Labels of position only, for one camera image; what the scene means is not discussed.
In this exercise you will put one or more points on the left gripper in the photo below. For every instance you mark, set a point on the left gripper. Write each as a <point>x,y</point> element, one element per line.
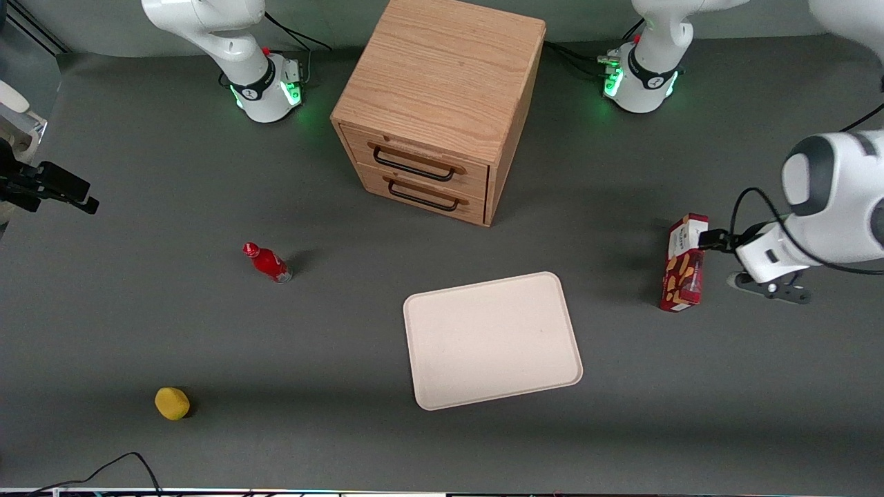
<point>722,241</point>

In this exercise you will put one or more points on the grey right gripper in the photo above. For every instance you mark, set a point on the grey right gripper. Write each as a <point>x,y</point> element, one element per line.
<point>19,181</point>

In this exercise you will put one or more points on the red cookie box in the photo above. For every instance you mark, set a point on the red cookie box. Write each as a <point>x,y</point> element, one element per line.
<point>680,276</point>

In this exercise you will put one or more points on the beige plastic tray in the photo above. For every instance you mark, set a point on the beige plastic tray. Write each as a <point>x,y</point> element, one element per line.
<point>476,345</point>

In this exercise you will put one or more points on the red bottle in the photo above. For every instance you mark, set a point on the red bottle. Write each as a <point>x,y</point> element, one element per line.
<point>269,264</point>

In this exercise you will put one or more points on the yellow sponge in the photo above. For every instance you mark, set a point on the yellow sponge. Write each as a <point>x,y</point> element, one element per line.
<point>172,403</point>

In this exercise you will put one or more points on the wooden drawer front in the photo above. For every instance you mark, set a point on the wooden drawer front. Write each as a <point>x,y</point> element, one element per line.
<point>421,148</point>
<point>428,207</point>

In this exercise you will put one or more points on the wooden drawer cabinet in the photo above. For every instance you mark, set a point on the wooden drawer cabinet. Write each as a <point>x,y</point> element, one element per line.
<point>442,69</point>

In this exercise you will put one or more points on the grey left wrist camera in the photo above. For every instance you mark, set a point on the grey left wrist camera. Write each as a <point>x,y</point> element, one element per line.
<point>787,293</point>

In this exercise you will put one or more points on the black wall trim strip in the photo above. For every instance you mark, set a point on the black wall trim strip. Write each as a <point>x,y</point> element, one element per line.
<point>34,27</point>

